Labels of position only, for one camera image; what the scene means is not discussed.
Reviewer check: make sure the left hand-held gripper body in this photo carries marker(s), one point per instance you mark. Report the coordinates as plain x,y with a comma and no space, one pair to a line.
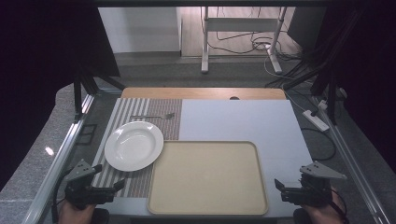
79,193

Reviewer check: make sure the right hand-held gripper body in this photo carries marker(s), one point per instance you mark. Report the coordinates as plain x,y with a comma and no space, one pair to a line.
314,193

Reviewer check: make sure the person's left hand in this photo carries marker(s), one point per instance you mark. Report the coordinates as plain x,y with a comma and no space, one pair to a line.
74,215

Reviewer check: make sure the person's right hand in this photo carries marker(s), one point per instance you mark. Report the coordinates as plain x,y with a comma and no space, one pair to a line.
325,215

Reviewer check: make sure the dark floor socket cover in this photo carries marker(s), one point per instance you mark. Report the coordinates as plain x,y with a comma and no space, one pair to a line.
86,134

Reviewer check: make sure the white ceramic plate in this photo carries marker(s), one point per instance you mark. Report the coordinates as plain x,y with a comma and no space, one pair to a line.
134,146

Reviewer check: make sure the white power strip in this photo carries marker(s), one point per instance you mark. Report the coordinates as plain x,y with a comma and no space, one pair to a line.
316,120

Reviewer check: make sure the white table cover sheet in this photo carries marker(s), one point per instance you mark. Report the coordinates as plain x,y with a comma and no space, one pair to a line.
249,121

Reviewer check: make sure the beige plastic tray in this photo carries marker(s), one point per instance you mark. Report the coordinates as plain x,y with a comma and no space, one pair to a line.
207,179

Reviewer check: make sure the silver metal fork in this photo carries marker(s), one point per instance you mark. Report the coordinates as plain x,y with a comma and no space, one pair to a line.
149,117

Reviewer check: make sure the striped woven placemat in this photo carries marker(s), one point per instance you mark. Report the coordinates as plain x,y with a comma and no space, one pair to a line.
165,112

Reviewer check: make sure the black curtain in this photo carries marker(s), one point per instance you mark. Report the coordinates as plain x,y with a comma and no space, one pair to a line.
37,62
367,62

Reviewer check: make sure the aluminium frame rail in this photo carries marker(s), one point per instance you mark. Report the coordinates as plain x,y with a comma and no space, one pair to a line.
351,165
59,161

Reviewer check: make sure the black frame strut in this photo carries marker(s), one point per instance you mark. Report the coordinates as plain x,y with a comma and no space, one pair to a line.
332,99
77,93

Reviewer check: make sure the white metal stand frame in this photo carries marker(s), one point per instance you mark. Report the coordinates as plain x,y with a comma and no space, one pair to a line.
239,24

